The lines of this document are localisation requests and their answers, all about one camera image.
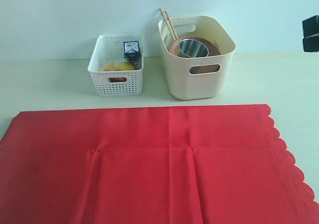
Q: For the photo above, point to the brown wooden plate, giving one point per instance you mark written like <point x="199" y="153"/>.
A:
<point x="200" y="69"/>

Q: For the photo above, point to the stainless steel cup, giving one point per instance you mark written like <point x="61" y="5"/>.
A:
<point x="191" y="48"/>

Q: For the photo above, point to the wooden chopstick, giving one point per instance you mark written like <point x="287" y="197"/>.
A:
<point x="163" y="16"/>
<point x="170" y="26"/>

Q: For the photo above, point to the cream plastic bin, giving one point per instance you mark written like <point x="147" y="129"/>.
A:
<point x="181" y="83"/>

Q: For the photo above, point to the yellow lemon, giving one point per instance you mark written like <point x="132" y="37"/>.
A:
<point x="125" y="66"/>

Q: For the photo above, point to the red sausage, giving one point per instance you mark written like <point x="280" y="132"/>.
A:
<point x="117" y="80"/>

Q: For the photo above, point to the orange fried chicken piece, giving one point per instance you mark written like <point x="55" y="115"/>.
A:
<point x="108" y="67"/>

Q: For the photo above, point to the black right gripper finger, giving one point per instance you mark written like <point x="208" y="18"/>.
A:
<point x="311" y="44"/>
<point x="310" y="26"/>

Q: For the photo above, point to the red table cloth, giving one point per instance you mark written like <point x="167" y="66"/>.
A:
<point x="159" y="165"/>

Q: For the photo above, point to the blue white milk carton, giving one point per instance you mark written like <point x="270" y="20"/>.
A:
<point x="132" y="51"/>

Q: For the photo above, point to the white perforated plastic basket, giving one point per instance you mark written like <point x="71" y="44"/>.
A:
<point x="110" y="77"/>

